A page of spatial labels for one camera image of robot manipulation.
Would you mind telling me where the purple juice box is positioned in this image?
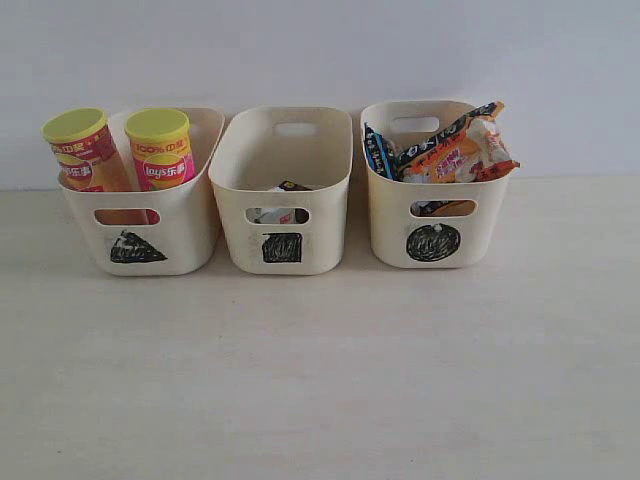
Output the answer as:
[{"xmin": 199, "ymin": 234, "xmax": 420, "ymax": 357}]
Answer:
[{"xmin": 275, "ymin": 181, "xmax": 311, "ymax": 192}]

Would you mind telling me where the white blue milk carton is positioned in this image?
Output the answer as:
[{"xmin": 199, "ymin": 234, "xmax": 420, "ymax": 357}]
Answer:
[{"xmin": 246, "ymin": 207, "xmax": 297, "ymax": 225}]

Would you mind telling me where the blue noodle packet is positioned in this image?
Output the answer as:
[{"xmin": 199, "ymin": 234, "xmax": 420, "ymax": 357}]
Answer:
[{"xmin": 363, "ymin": 123, "xmax": 398, "ymax": 181}]

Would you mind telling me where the orange snack bag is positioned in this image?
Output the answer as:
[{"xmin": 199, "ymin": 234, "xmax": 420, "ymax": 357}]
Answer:
[{"xmin": 396, "ymin": 101, "xmax": 520, "ymax": 184}]

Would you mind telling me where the pink Lays chips can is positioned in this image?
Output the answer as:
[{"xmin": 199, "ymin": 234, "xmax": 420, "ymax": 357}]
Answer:
[{"xmin": 125, "ymin": 108, "xmax": 196, "ymax": 191}]

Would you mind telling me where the yellow Lays chips can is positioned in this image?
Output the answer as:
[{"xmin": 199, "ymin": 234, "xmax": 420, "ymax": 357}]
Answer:
[{"xmin": 41, "ymin": 107, "xmax": 133, "ymax": 193}]

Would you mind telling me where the middle cream plastic bin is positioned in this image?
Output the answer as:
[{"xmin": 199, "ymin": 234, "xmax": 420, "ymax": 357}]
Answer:
[{"xmin": 208, "ymin": 107, "xmax": 353, "ymax": 275}]

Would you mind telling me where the cream plastic bin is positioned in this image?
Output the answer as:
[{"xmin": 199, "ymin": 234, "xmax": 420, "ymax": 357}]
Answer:
[
  {"xmin": 360, "ymin": 100, "xmax": 516, "ymax": 269},
  {"xmin": 59, "ymin": 107, "xmax": 225, "ymax": 276},
  {"xmin": 208, "ymin": 107, "xmax": 353, "ymax": 275}
]

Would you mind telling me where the right cream plastic bin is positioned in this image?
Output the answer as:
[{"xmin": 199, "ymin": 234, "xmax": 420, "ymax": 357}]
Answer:
[{"xmin": 360, "ymin": 100, "xmax": 516, "ymax": 269}]

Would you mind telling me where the left cream plastic bin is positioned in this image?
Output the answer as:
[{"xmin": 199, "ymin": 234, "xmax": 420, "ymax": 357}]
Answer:
[{"xmin": 59, "ymin": 107, "xmax": 225, "ymax": 276}]

